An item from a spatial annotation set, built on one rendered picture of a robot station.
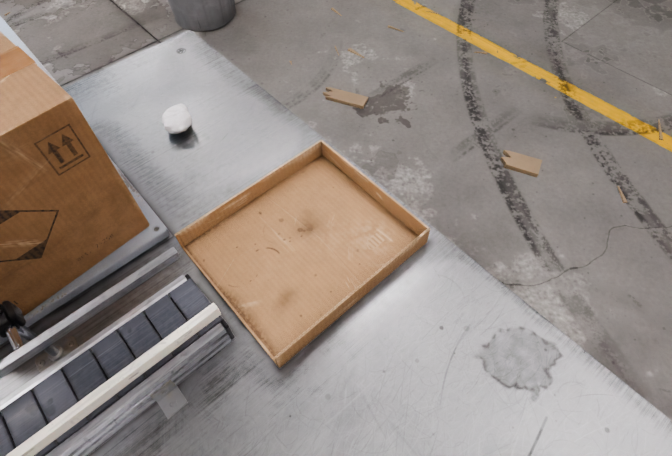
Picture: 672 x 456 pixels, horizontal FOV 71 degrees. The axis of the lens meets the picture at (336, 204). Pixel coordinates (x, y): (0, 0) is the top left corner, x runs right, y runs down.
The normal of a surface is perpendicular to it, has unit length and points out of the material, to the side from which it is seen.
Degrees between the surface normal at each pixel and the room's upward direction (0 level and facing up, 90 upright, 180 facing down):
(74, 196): 90
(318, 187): 0
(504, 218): 0
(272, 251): 0
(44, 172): 90
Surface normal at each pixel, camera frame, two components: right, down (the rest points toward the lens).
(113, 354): -0.02, -0.59
